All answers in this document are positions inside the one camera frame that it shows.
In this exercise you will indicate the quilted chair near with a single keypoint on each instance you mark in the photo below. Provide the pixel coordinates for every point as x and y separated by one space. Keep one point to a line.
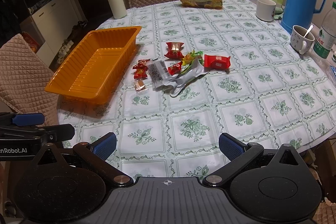
23 80

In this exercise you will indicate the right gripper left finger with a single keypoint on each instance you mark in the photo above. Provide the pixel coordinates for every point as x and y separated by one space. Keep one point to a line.
95 154

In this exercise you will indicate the green label water bottle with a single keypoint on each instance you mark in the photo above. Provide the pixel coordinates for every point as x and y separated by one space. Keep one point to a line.
326 36

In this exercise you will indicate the small red candy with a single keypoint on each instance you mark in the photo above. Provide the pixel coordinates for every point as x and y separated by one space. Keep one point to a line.
175 68

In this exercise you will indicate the clear dark snack packet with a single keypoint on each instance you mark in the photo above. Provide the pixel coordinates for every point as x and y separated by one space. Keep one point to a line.
158 72

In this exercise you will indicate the white thermos bottle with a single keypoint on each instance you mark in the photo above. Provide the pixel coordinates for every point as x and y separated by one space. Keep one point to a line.
118 8

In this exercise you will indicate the white silver snack wrapper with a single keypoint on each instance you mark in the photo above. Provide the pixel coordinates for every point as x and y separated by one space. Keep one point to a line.
180 81

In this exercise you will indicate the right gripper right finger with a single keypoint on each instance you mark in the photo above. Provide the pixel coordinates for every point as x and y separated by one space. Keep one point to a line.
240 156

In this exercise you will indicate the red large candy packet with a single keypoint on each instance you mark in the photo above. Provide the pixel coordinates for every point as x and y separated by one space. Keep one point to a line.
174 50

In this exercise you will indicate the white mug with spoon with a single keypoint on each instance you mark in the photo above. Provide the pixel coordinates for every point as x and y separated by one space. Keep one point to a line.
301 40

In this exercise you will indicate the metal spoon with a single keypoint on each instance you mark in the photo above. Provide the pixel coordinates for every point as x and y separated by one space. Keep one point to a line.
308 30

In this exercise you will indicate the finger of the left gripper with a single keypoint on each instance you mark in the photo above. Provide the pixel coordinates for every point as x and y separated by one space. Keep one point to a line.
57 133
28 119

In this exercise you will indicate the floral white tablecloth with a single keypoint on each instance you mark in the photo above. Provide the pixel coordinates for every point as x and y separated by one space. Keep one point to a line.
270 94

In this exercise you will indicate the red patterned candy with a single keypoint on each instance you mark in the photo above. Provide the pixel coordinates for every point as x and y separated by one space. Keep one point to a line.
141 69

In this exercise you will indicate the small brown candy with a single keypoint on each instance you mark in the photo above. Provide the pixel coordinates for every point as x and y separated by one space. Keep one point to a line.
139 85

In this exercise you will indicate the white cabinet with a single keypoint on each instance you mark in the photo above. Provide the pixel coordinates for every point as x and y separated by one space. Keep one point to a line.
52 11

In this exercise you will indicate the red square snack packet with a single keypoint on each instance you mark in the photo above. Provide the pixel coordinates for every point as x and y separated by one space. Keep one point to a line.
221 63

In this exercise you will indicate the yellow green candy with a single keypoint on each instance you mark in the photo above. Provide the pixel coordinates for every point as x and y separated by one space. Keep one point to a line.
188 59

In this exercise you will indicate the orange plastic tray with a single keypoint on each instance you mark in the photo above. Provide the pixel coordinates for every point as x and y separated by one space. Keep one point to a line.
94 69

